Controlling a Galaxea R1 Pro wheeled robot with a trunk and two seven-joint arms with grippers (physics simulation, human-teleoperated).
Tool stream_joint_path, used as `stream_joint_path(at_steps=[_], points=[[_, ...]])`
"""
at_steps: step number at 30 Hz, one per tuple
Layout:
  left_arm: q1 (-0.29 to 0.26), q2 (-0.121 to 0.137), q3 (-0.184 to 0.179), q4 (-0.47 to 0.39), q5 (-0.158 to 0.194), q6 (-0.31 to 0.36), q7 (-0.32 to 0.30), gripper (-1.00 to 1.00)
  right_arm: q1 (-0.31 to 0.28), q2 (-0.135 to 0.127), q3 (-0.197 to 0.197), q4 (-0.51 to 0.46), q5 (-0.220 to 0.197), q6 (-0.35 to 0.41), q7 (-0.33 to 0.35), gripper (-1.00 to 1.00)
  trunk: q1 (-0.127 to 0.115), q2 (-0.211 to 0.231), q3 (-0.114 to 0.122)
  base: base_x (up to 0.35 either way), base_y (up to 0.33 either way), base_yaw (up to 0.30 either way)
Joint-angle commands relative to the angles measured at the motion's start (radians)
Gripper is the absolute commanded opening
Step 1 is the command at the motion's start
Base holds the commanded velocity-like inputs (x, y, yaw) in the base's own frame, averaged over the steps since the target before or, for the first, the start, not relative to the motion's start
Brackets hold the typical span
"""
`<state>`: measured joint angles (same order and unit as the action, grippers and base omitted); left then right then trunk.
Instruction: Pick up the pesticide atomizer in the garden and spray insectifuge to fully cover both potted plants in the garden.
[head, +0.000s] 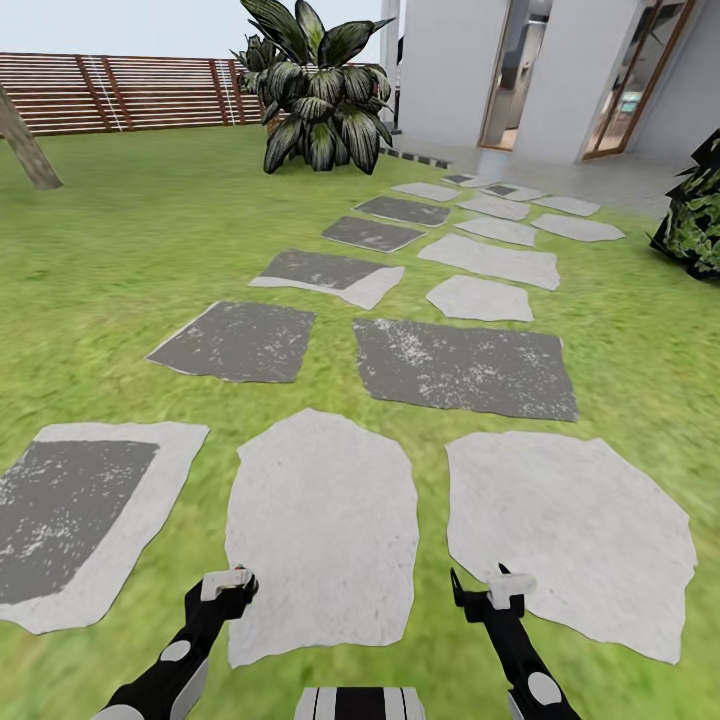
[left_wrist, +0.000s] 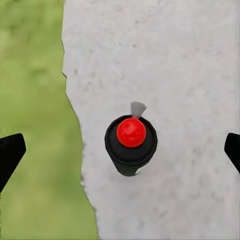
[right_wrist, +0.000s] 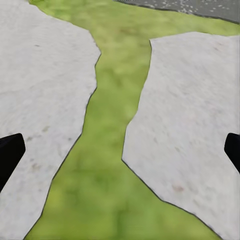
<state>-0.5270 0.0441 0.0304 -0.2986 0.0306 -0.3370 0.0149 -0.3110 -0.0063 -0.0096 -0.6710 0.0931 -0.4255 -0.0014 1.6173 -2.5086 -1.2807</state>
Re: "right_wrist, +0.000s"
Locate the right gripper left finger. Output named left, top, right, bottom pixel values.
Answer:
left=0, top=133, right=26, bottom=193

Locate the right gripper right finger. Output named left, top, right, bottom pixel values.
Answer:
left=224, top=133, right=240, bottom=173

